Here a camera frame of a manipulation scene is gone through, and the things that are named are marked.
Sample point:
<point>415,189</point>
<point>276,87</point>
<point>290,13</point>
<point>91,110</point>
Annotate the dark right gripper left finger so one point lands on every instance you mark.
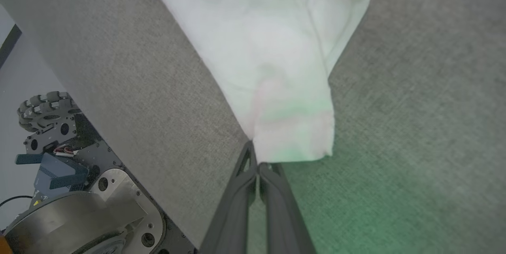
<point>233,210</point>

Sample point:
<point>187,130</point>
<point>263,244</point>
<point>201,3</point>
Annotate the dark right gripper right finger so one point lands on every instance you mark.
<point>282,214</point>

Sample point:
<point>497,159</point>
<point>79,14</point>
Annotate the red basketball jersey white sleeves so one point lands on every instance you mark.
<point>269,60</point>

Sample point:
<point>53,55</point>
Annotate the black robot wheeled base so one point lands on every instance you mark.
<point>99,206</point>

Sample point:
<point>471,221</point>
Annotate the grey fabric sofa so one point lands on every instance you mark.
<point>415,127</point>

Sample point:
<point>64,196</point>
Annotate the dark blue electronics box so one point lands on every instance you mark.
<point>59,173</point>

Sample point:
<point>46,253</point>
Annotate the grey mecanum wheel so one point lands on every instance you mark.
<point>47,110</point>

